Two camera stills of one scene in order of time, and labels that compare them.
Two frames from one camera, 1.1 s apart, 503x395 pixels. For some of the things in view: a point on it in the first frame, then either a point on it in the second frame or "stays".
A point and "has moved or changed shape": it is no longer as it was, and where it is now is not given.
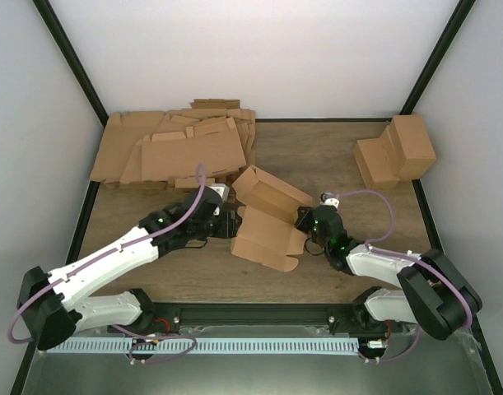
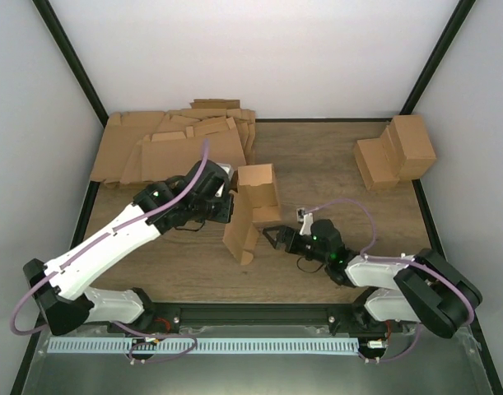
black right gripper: x=301 y=224 to x=285 y=232
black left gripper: x=229 y=230 to x=224 y=215
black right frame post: x=438 y=56 stays
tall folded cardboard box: x=411 y=150 stays
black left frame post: x=48 y=14 stays
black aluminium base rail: x=244 y=319 stays
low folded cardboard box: x=381 y=160 stays
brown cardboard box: x=267 y=234 has moved or changed shape
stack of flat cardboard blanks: x=157 y=149 stays
